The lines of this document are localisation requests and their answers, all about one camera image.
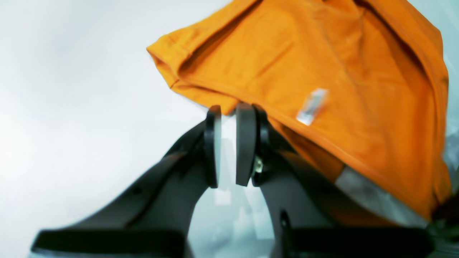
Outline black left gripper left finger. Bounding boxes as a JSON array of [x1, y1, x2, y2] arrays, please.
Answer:
[[30, 105, 221, 258]]

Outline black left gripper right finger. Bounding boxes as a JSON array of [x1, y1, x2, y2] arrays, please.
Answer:
[[236, 103, 435, 258]]

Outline orange T-shirt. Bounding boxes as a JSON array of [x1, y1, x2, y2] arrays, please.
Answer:
[[147, 0, 452, 226]]

